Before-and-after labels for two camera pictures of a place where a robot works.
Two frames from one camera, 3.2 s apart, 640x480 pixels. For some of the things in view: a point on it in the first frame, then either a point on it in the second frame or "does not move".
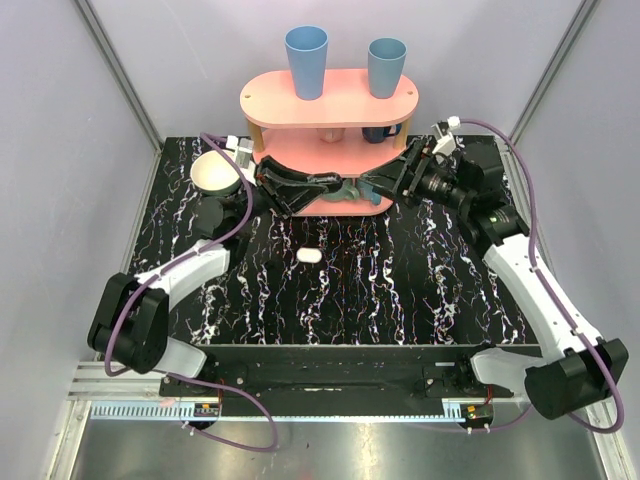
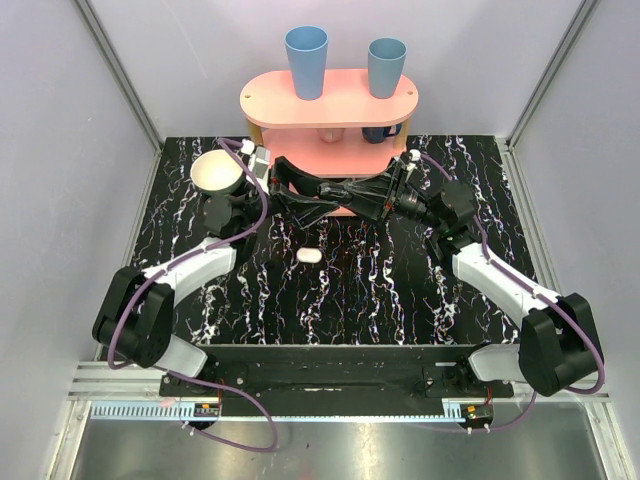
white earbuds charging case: [309, 255] does not move
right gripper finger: [383, 177] → [365, 200]
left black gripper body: [262, 182] does not move
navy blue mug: [377, 135] does not move
